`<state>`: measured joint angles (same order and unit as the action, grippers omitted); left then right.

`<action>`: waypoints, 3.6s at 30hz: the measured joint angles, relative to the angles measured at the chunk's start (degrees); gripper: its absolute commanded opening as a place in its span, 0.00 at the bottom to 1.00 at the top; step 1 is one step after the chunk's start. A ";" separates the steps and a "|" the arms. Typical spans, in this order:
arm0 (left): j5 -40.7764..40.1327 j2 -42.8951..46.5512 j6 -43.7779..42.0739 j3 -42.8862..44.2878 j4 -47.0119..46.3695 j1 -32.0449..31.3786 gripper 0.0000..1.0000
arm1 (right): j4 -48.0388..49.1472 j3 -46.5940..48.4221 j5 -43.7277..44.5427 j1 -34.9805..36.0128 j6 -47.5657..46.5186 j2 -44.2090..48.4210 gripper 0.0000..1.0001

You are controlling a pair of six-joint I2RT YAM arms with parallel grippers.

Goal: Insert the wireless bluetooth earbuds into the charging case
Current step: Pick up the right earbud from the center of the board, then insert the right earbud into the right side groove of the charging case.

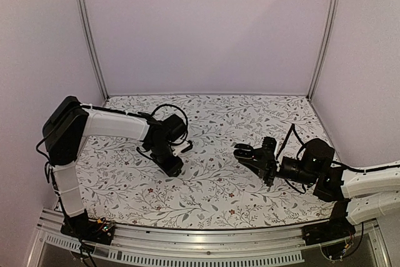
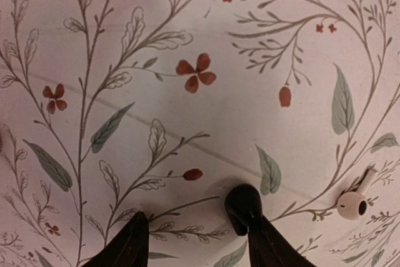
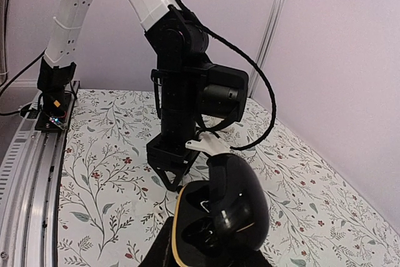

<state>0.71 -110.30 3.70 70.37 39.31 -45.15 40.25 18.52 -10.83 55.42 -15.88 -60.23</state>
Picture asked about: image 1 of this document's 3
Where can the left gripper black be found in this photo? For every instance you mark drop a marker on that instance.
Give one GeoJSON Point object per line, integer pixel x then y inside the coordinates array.
{"type": "Point", "coordinates": [170, 169]}

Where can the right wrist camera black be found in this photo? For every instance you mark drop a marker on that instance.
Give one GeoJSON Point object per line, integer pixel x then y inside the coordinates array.
{"type": "Point", "coordinates": [270, 145]}

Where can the aluminium corner post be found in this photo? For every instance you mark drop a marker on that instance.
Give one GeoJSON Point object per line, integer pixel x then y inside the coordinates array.
{"type": "Point", "coordinates": [91, 48]}
{"type": "Point", "coordinates": [323, 49]}

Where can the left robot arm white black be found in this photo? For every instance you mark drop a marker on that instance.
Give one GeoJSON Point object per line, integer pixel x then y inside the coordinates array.
{"type": "Point", "coordinates": [72, 122]}

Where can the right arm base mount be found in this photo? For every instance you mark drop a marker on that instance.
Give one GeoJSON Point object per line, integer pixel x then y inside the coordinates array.
{"type": "Point", "coordinates": [336, 227]}

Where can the aluminium front rail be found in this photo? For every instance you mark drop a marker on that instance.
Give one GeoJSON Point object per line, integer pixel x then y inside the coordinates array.
{"type": "Point", "coordinates": [145, 246]}

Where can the black earbud charging case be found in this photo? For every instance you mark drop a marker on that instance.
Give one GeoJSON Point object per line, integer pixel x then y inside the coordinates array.
{"type": "Point", "coordinates": [243, 153]}

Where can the right aluminium corner post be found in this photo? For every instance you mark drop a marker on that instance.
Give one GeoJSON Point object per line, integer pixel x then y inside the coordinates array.
{"type": "Point", "coordinates": [323, 49]}

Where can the left aluminium corner post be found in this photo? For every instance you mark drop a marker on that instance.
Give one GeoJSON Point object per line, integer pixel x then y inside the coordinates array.
{"type": "Point", "coordinates": [91, 48]}

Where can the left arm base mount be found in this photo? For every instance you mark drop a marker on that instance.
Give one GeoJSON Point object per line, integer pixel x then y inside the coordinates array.
{"type": "Point", "coordinates": [82, 227]}

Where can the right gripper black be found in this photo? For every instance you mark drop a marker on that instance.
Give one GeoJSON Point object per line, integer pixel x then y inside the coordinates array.
{"type": "Point", "coordinates": [267, 170]}

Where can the floral patterned table mat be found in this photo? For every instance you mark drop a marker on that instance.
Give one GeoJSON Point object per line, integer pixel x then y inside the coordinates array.
{"type": "Point", "coordinates": [213, 191]}

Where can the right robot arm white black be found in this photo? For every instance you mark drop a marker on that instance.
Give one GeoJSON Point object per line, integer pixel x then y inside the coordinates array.
{"type": "Point", "coordinates": [358, 194]}

